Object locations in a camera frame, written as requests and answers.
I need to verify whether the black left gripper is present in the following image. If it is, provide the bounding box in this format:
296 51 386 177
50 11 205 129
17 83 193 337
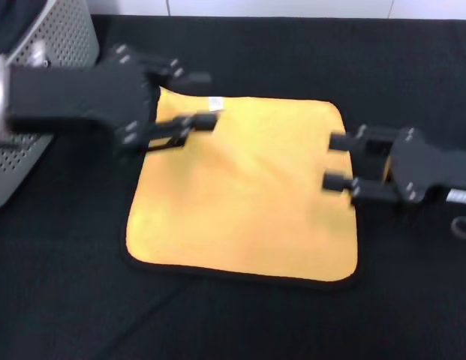
5 43 221 154

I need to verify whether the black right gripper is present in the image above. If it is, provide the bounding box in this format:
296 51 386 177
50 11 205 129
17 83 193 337
321 125 466 206

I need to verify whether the grey and yellow towel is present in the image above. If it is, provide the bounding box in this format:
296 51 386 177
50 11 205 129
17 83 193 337
119 85 362 289

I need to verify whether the grey perforated storage box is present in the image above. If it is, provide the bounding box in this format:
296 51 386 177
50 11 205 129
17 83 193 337
0 0 101 212

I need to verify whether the dark grey cloth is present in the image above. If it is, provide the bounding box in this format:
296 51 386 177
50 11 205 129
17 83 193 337
0 0 54 53

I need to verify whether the grey right gripper cable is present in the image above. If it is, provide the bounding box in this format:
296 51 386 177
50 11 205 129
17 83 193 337
450 215 466 240

